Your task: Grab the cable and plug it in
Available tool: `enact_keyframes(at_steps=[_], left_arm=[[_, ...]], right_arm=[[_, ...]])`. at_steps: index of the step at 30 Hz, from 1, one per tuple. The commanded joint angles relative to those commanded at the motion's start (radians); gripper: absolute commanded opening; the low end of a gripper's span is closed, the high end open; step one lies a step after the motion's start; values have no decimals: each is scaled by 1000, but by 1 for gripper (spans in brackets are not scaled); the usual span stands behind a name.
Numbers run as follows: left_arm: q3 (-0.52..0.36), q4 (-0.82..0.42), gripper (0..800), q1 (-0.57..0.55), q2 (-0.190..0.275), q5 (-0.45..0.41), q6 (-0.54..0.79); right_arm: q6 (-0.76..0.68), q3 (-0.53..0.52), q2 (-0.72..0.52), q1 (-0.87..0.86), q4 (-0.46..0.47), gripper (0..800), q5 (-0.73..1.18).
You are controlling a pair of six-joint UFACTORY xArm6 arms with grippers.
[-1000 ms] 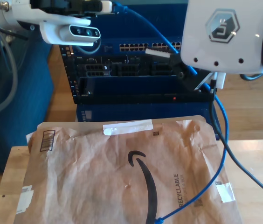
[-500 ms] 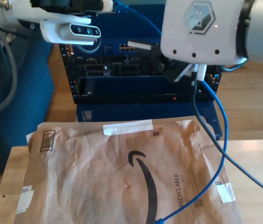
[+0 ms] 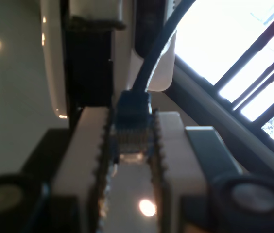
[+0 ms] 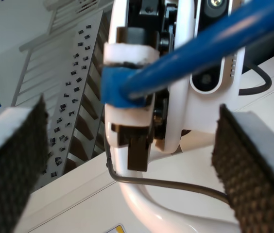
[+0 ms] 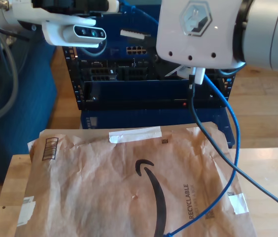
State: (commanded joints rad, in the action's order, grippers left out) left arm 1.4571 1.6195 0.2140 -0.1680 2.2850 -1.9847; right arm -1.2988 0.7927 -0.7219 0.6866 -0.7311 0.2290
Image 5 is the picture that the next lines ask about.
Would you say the black Dell rack server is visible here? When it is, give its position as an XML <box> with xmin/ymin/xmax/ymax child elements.
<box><xmin>78</xmin><ymin>58</ymin><xmax>231</xmax><ymax>82</ymax></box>

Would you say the long white tape strip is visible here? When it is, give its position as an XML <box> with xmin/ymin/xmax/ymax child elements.
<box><xmin>108</xmin><ymin>126</ymin><xmax>163</xmax><ymax>144</ymax></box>

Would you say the black perforated rack post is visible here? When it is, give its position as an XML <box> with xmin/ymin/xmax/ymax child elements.
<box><xmin>224</xmin><ymin>71</ymin><xmax>236</xmax><ymax>109</ymax></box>
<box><xmin>62</xmin><ymin>45</ymin><xmax>83</xmax><ymax>111</ymax></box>

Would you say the brown packing paper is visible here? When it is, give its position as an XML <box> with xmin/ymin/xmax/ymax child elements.
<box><xmin>13</xmin><ymin>122</ymin><xmax>258</xmax><ymax>237</ymax></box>

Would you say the black camera cable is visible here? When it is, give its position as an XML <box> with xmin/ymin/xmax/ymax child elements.
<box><xmin>188</xmin><ymin>74</ymin><xmax>278</xmax><ymax>218</ymax></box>

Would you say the white shipping label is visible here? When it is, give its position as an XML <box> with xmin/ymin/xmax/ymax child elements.
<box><xmin>17</xmin><ymin>196</ymin><xmax>36</xmax><ymax>227</ymax></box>

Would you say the blue Netgear network switch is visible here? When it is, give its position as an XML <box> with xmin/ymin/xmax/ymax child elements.
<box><xmin>75</xmin><ymin>4</ymin><xmax>161</xmax><ymax>60</ymax></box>

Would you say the short white tape strip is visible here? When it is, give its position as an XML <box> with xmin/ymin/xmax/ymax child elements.
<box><xmin>227</xmin><ymin>193</ymin><xmax>250</xmax><ymax>215</ymax></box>

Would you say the dark blue network device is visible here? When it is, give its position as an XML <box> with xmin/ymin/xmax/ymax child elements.
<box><xmin>79</xmin><ymin>108</ymin><xmax>236</xmax><ymax>149</ymax></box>

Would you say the blue sofa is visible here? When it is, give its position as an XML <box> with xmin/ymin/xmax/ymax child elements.
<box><xmin>0</xmin><ymin>29</ymin><xmax>58</xmax><ymax>185</ymax></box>

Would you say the blue network cable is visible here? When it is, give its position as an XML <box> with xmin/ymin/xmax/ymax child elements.
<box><xmin>118</xmin><ymin>0</ymin><xmax>241</xmax><ymax>237</ymax></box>

